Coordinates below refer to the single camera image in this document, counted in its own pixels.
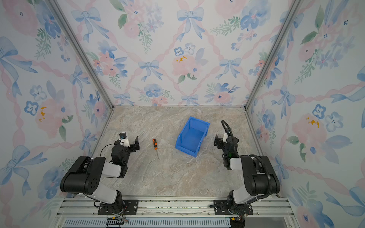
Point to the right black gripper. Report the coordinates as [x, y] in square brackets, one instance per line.
[220, 146]

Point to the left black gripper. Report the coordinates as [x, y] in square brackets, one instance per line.
[136, 144]

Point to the orange black handled screwdriver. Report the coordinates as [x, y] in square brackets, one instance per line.
[155, 147]

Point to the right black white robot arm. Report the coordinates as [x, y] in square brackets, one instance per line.
[259, 178]

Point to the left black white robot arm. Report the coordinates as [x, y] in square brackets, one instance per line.
[84, 177]

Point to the blue plastic storage bin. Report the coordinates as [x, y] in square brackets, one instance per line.
[192, 135]

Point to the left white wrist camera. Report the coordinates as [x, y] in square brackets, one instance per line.
[123, 135]

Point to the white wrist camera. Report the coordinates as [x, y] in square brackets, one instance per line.
[225, 137]
[123, 135]

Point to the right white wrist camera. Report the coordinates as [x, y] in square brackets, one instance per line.
[225, 137]

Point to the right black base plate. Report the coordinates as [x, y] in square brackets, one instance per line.
[224, 207]

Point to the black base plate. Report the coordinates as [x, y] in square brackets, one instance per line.
[125, 207]
[224, 207]

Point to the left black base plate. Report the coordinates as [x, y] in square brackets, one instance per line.
[125, 207]

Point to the aluminium mounting rail frame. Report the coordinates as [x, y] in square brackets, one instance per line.
[177, 212]

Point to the left aluminium corner post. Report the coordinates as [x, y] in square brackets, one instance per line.
[65, 25]

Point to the aluminium corner post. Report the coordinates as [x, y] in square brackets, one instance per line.
[292, 13]
[65, 25]

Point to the right aluminium corner post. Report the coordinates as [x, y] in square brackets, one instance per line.
[292, 13]

